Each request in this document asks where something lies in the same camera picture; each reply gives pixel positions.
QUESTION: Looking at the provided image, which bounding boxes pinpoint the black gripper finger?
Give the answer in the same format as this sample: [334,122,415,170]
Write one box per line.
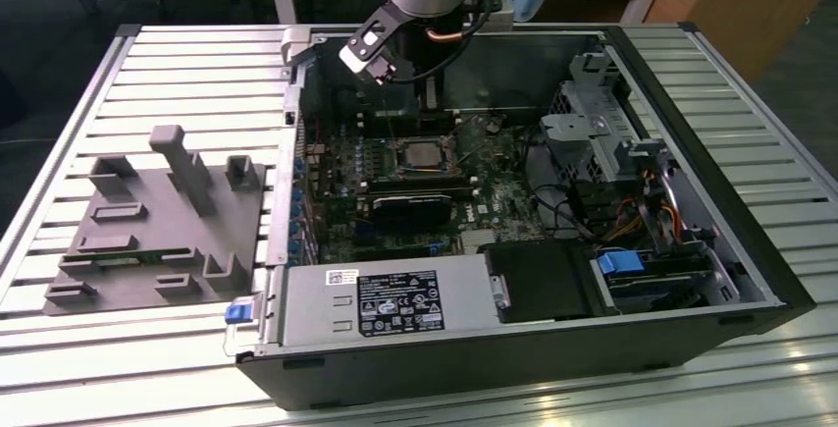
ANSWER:
[418,77,454,125]

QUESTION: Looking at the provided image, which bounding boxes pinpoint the wire locking lever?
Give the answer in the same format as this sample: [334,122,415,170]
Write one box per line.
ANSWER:
[456,139,489,163]

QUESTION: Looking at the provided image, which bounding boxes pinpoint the CPU socket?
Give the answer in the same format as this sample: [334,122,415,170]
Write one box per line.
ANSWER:
[389,135,458,176]

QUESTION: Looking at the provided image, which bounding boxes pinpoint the green motherboard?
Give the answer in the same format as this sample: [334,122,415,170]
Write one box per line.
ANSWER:
[302,111,550,264]

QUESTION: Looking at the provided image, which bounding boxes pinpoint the black graphics card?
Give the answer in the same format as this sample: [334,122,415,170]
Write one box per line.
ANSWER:
[369,189,456,240]

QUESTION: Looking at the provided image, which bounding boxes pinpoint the perforated metal drive cage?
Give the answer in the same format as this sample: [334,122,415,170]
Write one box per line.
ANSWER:
[534,51,680,184]

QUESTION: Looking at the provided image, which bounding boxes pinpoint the silver chipset heat sink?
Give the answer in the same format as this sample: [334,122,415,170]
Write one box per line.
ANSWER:
[460,230,496,253]

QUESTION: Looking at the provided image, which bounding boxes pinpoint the black drive box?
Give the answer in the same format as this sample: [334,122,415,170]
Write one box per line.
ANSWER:
[480,239,610,326]

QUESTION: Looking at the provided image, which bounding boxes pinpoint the hard disk in blue carrier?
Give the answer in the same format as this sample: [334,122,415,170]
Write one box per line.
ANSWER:
[592,247,722,314]

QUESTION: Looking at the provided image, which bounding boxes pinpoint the grey power supply unit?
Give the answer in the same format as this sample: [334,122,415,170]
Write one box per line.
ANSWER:
[257,262,512,349]

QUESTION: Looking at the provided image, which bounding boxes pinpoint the grey parts rack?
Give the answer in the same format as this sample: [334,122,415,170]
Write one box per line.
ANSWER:
[39,124,277,319]

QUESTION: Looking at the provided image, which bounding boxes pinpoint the wooden cabinet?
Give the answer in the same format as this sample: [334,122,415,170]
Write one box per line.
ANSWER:
[645,0,838,83]

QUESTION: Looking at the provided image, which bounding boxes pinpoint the blue case latch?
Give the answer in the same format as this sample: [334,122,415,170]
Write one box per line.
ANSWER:
[225,298,255,326]

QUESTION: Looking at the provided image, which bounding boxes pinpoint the black open PC case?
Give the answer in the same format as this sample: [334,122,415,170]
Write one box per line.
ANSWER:
[234,23,818,411]

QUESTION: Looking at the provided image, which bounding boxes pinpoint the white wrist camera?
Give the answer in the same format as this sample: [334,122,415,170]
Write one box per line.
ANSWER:
[338,4,402,87]

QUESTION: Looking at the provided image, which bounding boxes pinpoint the grey plastic bracket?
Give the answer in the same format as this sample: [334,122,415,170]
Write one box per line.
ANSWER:
[625,139,670,174]
[568,52,616,80]
[541,114,609,163]

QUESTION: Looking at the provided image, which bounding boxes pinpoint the yellow power wires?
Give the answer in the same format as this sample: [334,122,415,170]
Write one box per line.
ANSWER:
[605,218,648,244]

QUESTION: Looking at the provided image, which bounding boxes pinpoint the orange power wires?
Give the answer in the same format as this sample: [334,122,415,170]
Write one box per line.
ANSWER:
[658,203,697,246]

